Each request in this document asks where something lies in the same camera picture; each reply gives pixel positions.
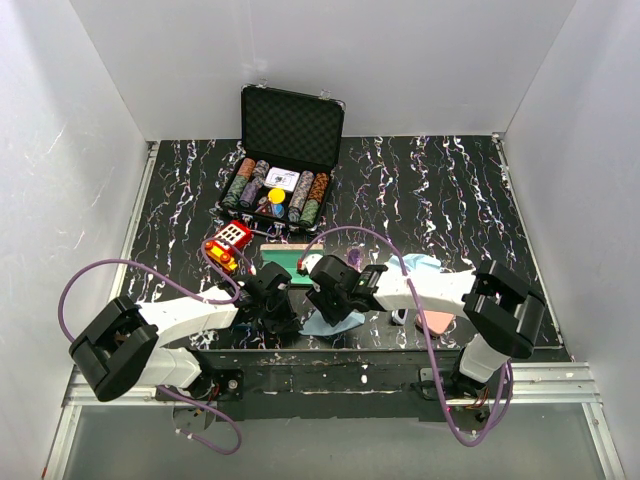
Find light blue cleaning cloth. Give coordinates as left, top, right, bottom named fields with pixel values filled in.
left=299, top=310, right=365, bottom=337

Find grey glasses case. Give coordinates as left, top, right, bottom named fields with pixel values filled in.
left=260, top=243, right=324, bottom=288

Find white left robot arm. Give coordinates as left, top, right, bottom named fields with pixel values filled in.
left=69, top=262, right=299, bottom=402

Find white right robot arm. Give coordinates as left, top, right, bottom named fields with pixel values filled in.
left=298, top=254, right=547, bottom=398

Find purple translucent sunglasses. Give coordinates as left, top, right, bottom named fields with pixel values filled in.
left=347, top=247, right=362, bottom=270

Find light blue cloth under sunglasses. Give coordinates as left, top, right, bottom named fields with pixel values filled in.
left=386, top=253, right=441, bottom=274

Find red yellow toy bus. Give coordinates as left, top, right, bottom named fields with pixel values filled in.
left=204, top=220, right=253, bottom=274

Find yellow dealer button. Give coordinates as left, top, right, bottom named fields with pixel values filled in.
left=267, top=188, right=286, bottom=204

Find pink glasses case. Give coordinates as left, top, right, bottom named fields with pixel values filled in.
left=414, top=310, right=455, bottom=338

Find white card deck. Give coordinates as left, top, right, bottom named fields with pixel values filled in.
left=264, top=167, right=300, bottom=192

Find black poker chip case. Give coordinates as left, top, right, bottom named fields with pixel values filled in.
left=216, top=84, right=346, bottom=233

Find white frame sunglasses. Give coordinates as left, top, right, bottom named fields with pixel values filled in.
left=392, top=309, right=408, bottom=325

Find aluminium front rail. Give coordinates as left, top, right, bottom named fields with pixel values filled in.
left=45, top=364, right=626, bottom=479

